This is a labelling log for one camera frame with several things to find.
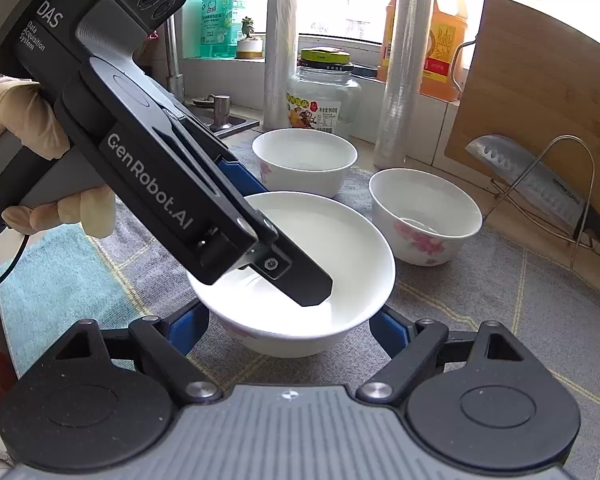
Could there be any large white bowl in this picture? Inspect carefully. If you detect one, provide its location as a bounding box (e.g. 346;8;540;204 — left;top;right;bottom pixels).
188;192;396;358

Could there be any white floral bowl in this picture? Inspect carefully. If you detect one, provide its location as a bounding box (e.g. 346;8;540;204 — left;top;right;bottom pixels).
251;128;358;198
368;168;482;266

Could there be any steel kitchen knife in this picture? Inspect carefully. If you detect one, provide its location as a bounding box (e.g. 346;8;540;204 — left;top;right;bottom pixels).
466;134;600;243

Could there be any left hand in beige glove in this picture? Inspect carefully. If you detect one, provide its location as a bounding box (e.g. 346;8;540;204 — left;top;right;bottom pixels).
0;77;118;240

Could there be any stainless steel sink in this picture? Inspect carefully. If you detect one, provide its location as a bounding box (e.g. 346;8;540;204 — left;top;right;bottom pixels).
184;94;260;139

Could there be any sink soap dispenser knob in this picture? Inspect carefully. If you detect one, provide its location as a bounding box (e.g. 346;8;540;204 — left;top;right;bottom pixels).
209;94;232;132

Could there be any glass jar with yellow lid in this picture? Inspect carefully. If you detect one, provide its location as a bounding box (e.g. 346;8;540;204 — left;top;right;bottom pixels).
286;47;362;140

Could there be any steel sink faucet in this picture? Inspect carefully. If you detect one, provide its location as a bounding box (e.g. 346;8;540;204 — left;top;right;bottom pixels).
164;15;185;102

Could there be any teal towel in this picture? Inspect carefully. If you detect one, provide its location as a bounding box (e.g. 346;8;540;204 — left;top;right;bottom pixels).
0;226;140;376

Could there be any small potted plant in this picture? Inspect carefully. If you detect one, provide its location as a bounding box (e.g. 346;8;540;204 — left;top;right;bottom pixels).
236;16;263;60

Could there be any green dish soap bottle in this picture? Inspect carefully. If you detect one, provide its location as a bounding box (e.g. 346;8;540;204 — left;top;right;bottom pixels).
200;0;237;58

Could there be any short plastic wrap roll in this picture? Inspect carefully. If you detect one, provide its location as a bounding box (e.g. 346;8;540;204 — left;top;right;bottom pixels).
263;0;298;131

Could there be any tall plastic wrap roll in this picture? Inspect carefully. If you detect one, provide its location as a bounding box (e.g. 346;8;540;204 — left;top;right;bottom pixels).
374;0;434;169

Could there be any orange oil jug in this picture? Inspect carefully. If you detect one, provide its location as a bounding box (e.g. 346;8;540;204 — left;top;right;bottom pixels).
376;0;470;103

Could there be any bamboo cutting board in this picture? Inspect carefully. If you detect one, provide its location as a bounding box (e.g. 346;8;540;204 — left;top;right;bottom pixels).
444;0;600;214

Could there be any metal wire rack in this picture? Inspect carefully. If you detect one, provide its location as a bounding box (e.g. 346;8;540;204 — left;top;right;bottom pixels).
478;134;595;270

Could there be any black cable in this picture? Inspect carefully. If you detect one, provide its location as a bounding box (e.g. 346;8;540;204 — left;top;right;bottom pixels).
0;233;31;291

